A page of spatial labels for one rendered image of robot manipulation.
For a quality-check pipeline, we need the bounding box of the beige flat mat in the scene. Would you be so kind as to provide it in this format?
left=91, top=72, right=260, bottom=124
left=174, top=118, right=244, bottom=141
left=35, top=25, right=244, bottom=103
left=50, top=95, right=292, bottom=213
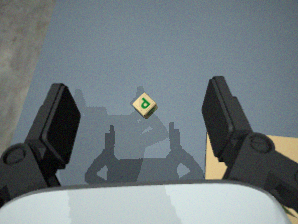
left=205, top=133, right=298, bottom=224

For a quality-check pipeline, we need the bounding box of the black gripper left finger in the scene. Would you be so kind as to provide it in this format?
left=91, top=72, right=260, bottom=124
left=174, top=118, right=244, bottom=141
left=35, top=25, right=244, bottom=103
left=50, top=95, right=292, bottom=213
left=0, top=83, right=81, bottom=208

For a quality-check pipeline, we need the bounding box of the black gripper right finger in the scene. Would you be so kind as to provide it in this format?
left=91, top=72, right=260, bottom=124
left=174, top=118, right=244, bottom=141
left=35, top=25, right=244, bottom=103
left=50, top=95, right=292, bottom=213
left=202, top=76, right=298, bottom=214

